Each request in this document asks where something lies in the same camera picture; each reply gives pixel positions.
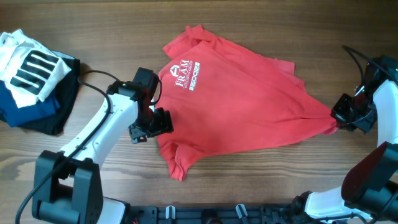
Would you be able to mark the black folded garment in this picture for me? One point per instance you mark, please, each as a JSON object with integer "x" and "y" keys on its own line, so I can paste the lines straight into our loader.
{"x": 66, "y": 92}

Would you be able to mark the white printed t-shirt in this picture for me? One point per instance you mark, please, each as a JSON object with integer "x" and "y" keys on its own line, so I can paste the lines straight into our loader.
{"x": 29, "y": 69}

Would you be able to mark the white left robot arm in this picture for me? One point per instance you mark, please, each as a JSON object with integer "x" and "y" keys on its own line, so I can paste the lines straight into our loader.
{"x": 67, "y": 183}

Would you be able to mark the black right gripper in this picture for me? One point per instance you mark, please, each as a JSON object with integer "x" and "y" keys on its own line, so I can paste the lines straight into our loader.
{"x": 343, "y": 109}

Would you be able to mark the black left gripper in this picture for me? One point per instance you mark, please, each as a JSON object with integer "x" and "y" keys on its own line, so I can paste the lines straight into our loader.
{"x": 158, "y": 123}

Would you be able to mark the red t-shirt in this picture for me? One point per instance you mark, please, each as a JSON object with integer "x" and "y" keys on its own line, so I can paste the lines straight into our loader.
{"x": 224, "y": 98}

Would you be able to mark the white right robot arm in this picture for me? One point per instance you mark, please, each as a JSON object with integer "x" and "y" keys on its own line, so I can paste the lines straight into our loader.
{"x": 367, "y": 192}

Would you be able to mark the blue folded garment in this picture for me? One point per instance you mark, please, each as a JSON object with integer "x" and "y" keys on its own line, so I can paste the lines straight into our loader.
{"x": 15, "y": 116}

